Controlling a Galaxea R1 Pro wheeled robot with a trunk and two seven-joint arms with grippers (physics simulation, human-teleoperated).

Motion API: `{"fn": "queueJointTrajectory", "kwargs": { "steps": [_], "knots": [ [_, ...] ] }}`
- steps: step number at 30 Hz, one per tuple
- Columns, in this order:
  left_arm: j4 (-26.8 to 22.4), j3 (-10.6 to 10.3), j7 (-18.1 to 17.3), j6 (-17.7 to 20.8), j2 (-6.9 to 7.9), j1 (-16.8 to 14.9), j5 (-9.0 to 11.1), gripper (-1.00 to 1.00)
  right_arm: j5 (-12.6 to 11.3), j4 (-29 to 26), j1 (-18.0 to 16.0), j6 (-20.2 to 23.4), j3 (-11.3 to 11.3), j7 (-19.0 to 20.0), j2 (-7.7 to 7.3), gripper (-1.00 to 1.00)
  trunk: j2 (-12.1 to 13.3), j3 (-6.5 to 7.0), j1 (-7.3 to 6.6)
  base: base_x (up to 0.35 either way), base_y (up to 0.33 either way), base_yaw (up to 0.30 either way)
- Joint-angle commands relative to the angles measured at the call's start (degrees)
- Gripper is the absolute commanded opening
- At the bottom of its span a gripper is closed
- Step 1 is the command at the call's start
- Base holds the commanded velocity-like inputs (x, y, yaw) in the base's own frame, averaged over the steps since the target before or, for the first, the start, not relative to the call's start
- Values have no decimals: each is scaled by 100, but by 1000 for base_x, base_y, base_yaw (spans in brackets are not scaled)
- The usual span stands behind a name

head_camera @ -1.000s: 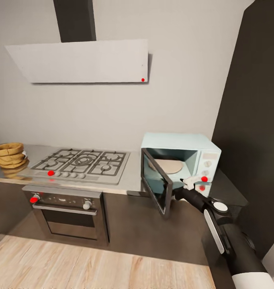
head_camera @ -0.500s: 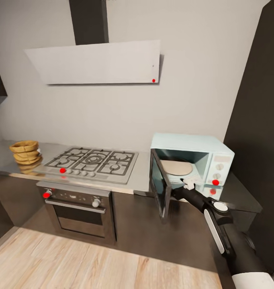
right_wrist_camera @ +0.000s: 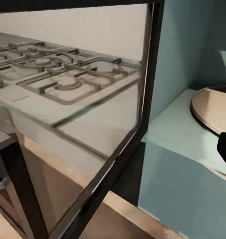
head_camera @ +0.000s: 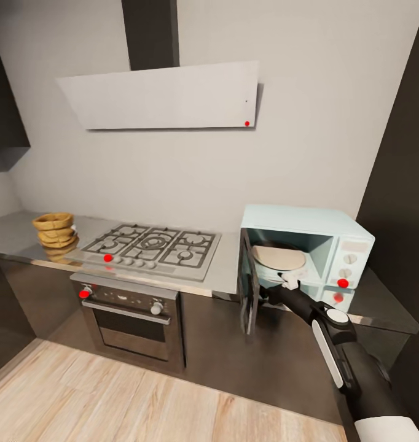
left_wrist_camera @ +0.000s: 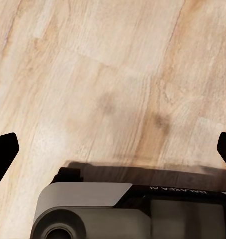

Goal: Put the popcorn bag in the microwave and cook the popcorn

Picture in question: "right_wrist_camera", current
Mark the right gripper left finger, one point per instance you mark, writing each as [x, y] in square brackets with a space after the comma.
[9, 148]

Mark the microwave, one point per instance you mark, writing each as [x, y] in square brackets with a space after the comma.
[82, 82]

